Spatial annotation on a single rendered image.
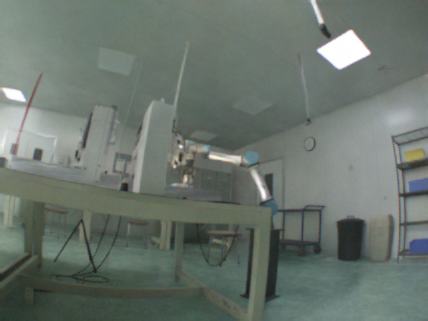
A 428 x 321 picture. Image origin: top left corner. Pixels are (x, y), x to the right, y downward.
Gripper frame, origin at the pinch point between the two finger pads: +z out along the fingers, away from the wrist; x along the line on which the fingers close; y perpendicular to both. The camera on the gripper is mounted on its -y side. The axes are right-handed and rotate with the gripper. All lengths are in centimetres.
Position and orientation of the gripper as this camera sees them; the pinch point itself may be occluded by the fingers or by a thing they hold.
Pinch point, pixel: (186, 185)
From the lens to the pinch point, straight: 172.5
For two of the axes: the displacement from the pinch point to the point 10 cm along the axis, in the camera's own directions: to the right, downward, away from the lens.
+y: 4.9, -1.9, -8.5
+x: 8.7, 1.8, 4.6
